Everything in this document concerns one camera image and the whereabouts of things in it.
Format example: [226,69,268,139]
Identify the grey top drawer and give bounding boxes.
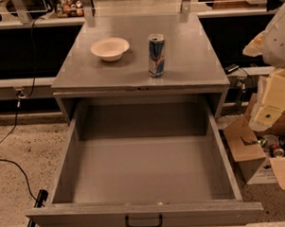
[27,96,263,227]

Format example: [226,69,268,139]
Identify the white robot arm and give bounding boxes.
[243,3,285,131]

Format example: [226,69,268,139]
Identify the blue energy drink can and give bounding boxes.
[148,33,165,78]

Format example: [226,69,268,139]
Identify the grey cabinet body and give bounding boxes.
[51,13,229,117]

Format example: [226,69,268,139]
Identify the white paper bowl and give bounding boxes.
[90,37,129,62]

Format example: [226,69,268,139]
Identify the small black device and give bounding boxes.
[224,64,239,75]

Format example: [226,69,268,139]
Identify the cardboard box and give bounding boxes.
[223,94,285,190]

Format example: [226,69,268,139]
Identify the black metal floor bar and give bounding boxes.
[22,188,51,227]

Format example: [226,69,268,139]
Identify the colourful items group on shelf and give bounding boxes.
[55,0,84,18]

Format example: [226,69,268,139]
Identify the cans inside cardboard box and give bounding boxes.
[259,134,285,158]

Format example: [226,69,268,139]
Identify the black drawer handle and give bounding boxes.
[124,215,164,227]

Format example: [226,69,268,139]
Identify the black hanging cable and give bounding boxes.
[0,18,44,155]

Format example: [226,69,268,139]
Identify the black floor cable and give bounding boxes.
[0,156,40,205]

